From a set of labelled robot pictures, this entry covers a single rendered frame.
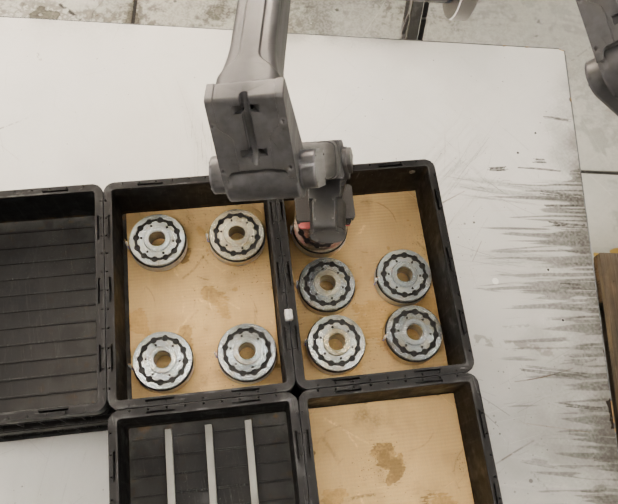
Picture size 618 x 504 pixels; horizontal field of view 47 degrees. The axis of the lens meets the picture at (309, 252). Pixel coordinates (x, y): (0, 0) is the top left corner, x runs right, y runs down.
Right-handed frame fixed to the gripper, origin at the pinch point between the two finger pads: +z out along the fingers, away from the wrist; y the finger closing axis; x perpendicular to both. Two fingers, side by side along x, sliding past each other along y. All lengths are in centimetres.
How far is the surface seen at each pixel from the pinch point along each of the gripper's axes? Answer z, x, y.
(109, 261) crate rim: -6.2, -7.1, -37.2
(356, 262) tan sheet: 4.2, -6.7, 6.4
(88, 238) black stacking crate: 3.9, 1.7, -43.1
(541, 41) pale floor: 88, 103, 98
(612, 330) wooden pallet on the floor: 74, -8, 89
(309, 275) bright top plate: 0.9, -9.7, -3.0
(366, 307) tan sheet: 4.2, -15.6, 7.2
